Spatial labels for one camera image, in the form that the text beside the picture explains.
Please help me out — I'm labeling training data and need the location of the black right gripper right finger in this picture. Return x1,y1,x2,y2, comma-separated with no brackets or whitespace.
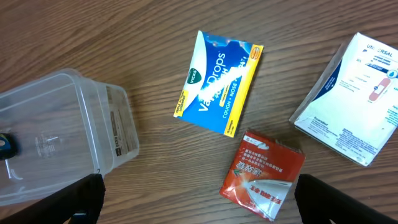
294,174,397,224

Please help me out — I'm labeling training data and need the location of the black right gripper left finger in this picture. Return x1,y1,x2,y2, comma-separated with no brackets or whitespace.
1,174,106,224

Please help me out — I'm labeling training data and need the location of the dark bottle white cap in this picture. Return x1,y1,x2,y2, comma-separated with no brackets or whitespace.
0,133,18,160

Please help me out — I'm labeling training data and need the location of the clear plastic container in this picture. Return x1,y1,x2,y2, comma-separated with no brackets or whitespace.
1,69,139,206

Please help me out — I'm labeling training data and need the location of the red sachet packet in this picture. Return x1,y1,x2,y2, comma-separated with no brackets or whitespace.
220,130,305,222

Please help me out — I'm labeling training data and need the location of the white bandage box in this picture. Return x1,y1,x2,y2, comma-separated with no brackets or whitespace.
289,32,397,167

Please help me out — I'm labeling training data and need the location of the blue Vicks VapoDrops packet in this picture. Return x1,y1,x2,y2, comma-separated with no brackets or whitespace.
174,30,264,138

